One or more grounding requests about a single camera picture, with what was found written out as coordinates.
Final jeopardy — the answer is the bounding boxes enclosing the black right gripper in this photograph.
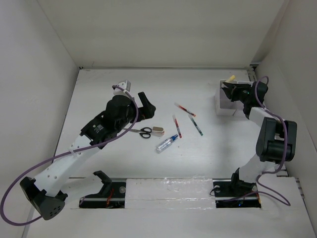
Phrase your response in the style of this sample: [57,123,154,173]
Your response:
[222,82,252,104]

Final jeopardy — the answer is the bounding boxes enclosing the yellow highlighter pen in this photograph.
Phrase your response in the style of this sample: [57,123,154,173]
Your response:
[225,75,236,83]

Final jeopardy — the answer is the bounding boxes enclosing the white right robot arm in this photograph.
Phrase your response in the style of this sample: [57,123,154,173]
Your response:
[222,81,297,195]

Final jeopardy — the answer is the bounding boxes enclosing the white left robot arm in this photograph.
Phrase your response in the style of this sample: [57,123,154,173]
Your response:
[20,92,156,220]

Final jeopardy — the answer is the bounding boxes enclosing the white divided organizer left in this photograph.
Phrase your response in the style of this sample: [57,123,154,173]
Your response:
[214,80,238,116]

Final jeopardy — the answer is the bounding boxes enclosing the beige eraser block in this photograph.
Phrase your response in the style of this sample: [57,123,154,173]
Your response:
[152,126,165,135]

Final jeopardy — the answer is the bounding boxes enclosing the red gel pen upper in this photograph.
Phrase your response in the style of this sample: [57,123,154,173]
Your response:
[174,103,196,117]

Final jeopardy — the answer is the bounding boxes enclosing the red gel pen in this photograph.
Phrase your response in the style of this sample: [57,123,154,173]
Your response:
[172,115,182,138]
[174,103,196,117]

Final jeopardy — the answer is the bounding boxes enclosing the red gel pen lower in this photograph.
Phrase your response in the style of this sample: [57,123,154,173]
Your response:
[172,115,182,138]

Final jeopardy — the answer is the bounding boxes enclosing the clear glue bottle blue cap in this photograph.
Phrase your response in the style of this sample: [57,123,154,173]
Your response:
[156,134,179,153]

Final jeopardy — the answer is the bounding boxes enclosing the green gel pen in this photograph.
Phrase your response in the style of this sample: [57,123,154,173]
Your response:
[188,115,204,136]

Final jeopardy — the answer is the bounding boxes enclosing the black handled scissors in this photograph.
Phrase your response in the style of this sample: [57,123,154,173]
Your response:
[130,127,152,139]

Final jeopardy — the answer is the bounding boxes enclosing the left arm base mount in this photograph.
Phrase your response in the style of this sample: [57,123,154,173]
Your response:
[79,171,127,209]

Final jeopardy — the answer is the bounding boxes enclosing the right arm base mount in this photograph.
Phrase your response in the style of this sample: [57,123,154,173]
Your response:
[210,179,261,209]

